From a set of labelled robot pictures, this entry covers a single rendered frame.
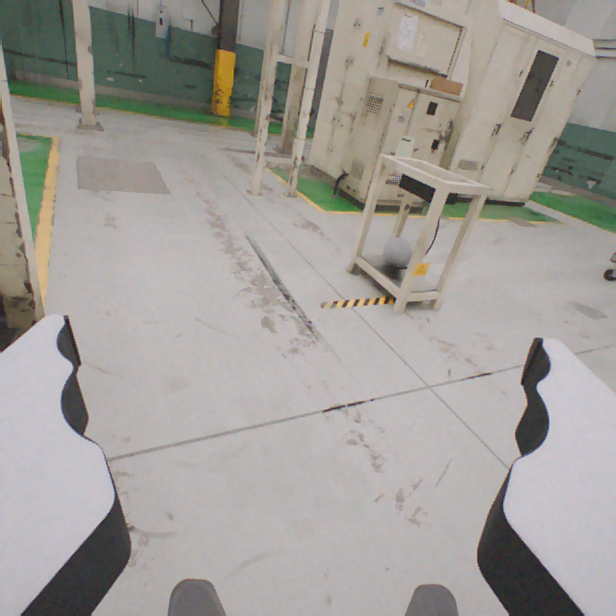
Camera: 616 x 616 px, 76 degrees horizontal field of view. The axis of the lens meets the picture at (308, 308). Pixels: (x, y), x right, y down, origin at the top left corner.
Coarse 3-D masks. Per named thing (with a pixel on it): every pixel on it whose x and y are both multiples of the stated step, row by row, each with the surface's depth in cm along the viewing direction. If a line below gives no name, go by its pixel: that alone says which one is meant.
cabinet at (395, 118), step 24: (360, 96) 415; (384, 96) 382; (408, 96) 378; (432, 96) 389; (456, 96) 401; (360, 120) 418; (384, 120) 385; (408, 120) 392; (432, 120) 404; (456, 120) 418; (360, 144) 420; (384, 144) 395; (408, 144) 407; (432, 144) 420; (360, 168) 423; (360, 192) 426; (384, 192) 427
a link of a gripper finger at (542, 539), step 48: (528, 384) 11; (576, 384) 9; (528, 432) 9; (576, 432) 8; (528, 480) 7; (576, 480) 7; (528, 528) 6; (576, 528) 6; (528, 576) 6; (576, 576) 6
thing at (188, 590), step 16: (176, 592) 5; (192, 592) 5; (208, 592) 5; (416, 592) 5; (432, 592) 5; (448, 592) 5; (176, 608) 5; (192, 608) 5; (208, 608) 5; (416, 608) 5; (432, 608) 5; (448, 608) 5
